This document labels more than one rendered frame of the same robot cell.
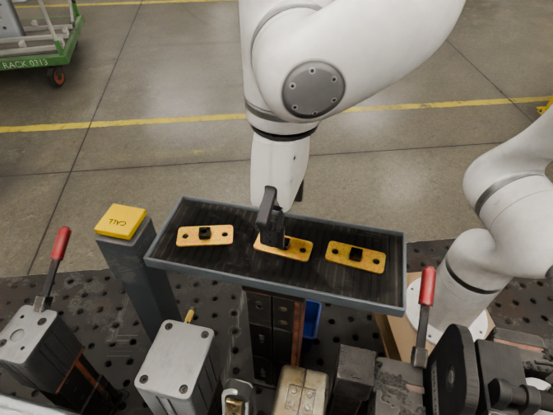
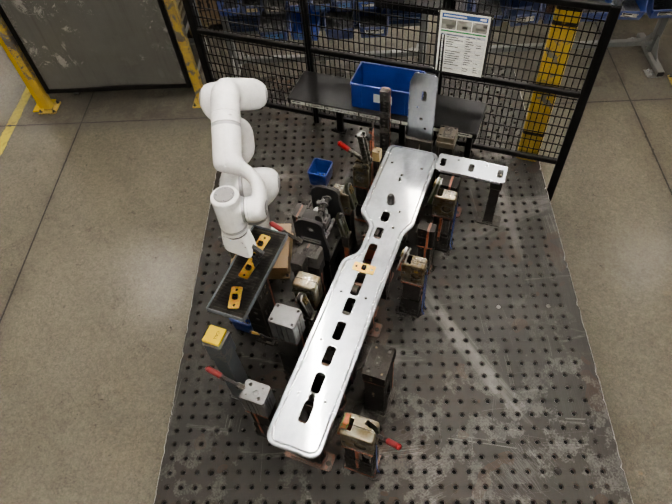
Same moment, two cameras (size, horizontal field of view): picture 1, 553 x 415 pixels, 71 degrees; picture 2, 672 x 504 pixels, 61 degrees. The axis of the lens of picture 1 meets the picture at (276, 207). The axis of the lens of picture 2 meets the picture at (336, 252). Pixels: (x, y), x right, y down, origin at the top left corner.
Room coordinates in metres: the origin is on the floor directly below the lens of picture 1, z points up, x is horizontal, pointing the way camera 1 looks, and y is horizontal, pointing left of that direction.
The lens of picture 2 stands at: (-0.17, 1.04, 2.75)
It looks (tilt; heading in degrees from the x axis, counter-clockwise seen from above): 54 degrees down; 282
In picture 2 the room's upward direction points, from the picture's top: 6 degrees counter-clockwise
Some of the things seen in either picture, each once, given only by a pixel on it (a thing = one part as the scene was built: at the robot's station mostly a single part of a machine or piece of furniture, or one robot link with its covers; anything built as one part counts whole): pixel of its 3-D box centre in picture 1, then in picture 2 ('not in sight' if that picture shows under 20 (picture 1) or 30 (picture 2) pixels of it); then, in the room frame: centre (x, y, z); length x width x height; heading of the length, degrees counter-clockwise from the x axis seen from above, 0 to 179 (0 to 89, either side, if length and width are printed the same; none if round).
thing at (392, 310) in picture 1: (278, 249); (249, 270); (0.37, 0.00, 1.16); 0.37 x 0.14 x 0.02; 77
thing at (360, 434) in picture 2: not in sight; (361, 445); (-0.06, 0.46, 0.88); 0.15 x 0.11 x 0.36; 167
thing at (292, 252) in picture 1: (283, 244); (248, 267); (0.37, -0.01, 1.17); 0.08 x 0.04 x 0.01; 72
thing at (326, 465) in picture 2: not in sight; (305, 442); (0.13, 0.46, 0.84); 0.18 x 0.06 x 0.29; 167
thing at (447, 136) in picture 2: not in sight; (444, 162); (-0.31, -0.84, 0.88); 0.08 x 0.08 x 0.36; 77
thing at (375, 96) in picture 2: not in sight; (387, 89); (-0.04, -1.07, 1.10); 0.30 x 0.17 x 0.13; 167
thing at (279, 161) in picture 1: (283, 152); (238, 238); (0.37, -0.01, 1.33); 0.10 x 0.07 x 0.11; 162
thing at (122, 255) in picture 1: (153, 299); (230, 366); (0.42, 0.25, 0.92); 0.08 x 0.08 x 0.44; 77
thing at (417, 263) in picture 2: not in sight; (412, 286); (-0.20, -0.17, 0.87); 0.12 x 0.09 x 0.35; 167
